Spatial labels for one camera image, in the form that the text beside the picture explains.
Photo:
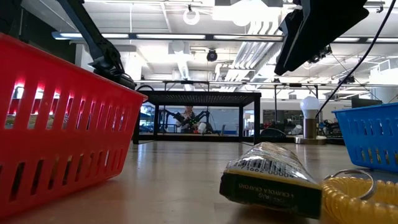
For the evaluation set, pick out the yellow crayon pack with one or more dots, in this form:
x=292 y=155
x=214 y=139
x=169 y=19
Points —
x=270 y=186

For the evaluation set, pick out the person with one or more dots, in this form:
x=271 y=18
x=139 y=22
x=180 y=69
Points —
x=188 y=112

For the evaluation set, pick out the black background robot arm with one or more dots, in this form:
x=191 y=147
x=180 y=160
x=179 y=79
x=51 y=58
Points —
x=203 y=116

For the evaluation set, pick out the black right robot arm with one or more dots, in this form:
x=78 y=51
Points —
x=326 y=28

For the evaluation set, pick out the black mesh shelf riser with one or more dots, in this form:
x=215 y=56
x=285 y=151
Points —
x=202 y=98

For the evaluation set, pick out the black monitor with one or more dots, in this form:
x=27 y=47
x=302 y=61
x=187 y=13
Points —
x=367 y=103

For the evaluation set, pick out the red plastic basket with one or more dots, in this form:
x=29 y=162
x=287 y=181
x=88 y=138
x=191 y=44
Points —
x=77 y=140

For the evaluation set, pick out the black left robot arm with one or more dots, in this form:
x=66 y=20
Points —
x=102 y=59

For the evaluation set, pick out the blue plastic basket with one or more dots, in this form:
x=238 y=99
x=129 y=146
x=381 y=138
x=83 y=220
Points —
x=367 y=115

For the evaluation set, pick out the white bottle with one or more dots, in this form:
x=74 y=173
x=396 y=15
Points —
x=202 y=128

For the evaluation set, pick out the black overhead light bar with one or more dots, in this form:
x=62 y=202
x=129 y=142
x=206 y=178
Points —
x=211 y=37

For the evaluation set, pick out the black hanging spotlight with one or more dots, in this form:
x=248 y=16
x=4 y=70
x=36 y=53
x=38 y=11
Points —
x=321 y=54

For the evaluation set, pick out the black hanging camera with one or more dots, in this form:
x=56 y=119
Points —
x=212 y=56

